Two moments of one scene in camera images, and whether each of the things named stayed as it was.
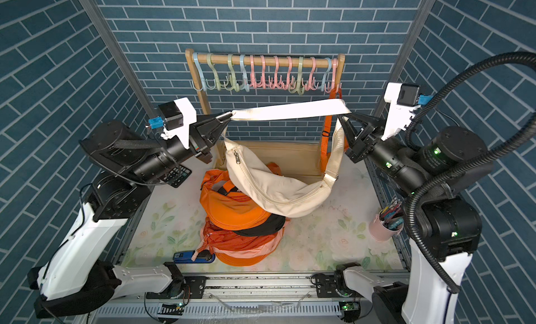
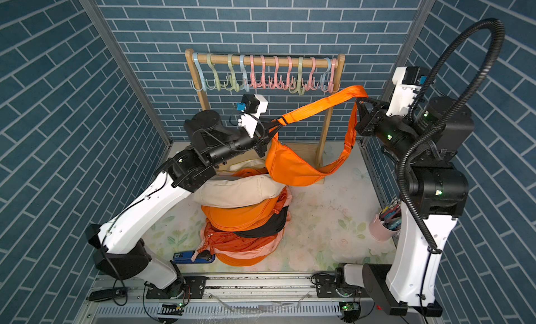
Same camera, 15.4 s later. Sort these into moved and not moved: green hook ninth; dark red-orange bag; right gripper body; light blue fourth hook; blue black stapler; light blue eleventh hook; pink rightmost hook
Moved: right gripper body
Not moved: light blue eleventh hook; light blue fourth hook; blue black stapler; pink rightmost hook; dark red-orange bag; green hook ninth
